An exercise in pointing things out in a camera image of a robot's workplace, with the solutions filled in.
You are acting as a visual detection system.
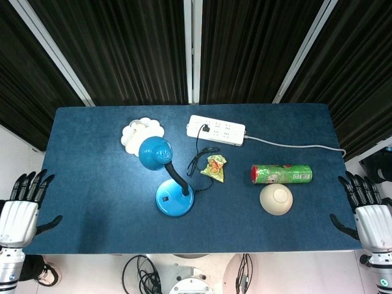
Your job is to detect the black coiled floor cables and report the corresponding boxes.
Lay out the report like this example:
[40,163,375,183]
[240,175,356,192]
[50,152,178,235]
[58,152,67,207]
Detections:
[122,254,162,294]

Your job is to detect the white flower shaped plate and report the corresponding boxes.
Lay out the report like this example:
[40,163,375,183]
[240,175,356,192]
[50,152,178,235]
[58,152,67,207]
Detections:
[121,118,165,157]

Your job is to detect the blue table cloth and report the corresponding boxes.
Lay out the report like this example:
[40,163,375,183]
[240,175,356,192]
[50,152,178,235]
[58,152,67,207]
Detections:
[23,103,362,255]

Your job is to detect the black hanging cable bundle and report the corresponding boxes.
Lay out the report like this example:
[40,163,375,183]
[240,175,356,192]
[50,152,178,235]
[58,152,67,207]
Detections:
[235,253,255,293]

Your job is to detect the white frame post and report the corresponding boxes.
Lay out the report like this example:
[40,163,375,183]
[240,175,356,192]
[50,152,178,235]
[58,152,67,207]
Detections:
[183,0,203,105]
[272,0,339,104]
[9,0,96,107]

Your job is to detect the black equipment beside table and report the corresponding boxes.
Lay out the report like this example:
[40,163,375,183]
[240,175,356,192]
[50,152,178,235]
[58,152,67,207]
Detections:
[360,146,392,184]

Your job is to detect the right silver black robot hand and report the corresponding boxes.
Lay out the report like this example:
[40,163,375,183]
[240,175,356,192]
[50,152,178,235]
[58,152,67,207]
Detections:
[329,171,392,254]

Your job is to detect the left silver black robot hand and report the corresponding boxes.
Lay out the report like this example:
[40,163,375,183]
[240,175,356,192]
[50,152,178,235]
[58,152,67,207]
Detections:
[0,168,64,248]

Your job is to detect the black lamp power cord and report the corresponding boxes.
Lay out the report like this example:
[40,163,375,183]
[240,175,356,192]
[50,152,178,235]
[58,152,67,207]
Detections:
[186,123,220,194]

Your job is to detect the black trouser leg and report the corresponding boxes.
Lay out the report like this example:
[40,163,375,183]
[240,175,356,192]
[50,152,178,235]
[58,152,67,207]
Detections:
[18,254,47,281]

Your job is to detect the yellow green snack bag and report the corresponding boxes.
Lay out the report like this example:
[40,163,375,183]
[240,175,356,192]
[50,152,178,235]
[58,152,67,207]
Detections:
[200,154,229,184]

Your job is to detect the black curtain panel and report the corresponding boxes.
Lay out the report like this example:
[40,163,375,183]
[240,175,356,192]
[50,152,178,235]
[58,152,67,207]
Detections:
[27,0,188,107]
[199,0,326,105]
[281,0,392,162]
[0,0,86,153]

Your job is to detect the blue gooseneck desk lamp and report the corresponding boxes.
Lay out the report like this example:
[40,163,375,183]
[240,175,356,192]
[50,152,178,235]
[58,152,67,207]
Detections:
[138,136,195,217]

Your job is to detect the white power strip cable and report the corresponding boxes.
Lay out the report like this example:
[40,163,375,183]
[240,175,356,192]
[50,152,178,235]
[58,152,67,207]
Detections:
[244,134,347,162]

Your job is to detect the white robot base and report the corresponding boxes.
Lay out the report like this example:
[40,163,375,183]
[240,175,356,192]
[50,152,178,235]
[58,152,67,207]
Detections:
[168,265,215,294]

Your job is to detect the green chips can red lid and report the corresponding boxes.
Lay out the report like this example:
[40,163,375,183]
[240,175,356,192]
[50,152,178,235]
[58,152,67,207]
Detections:
[251,164,314,186]

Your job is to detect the white power strip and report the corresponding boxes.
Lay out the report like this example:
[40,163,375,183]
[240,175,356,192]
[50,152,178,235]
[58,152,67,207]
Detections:
[186,115,247,146]

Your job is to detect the beige upturned bowl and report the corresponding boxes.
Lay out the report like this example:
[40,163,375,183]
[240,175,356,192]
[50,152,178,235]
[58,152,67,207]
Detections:
[259,183,294,216]

